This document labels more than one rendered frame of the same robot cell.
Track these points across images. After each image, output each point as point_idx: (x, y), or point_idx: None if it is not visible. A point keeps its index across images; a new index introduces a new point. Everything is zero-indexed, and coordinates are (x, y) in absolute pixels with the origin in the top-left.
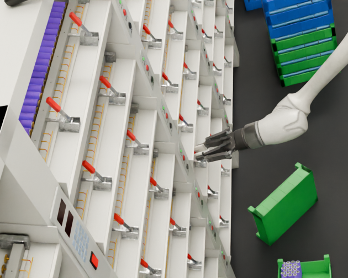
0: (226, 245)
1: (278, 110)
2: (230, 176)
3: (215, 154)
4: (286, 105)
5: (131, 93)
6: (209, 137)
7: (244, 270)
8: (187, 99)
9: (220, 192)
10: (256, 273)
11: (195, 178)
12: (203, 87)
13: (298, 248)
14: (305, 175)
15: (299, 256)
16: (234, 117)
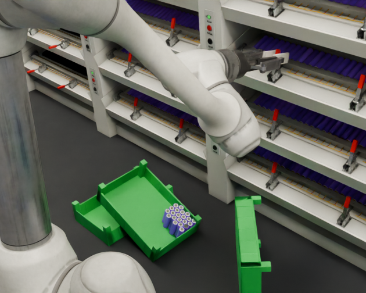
0: (246, 175)
1: (211, 68)
2: (336, 224)
3: (244, 52)
4: (219, 90)
5: None
6: (277, 59)
7: (233, 214)
8: (325, 23)
9: (273, 143)
10: (219, 218)
11: (218, 17)
12: None
13: (205, 260)
14: (241, 257)
15: (197, 254)
16: None
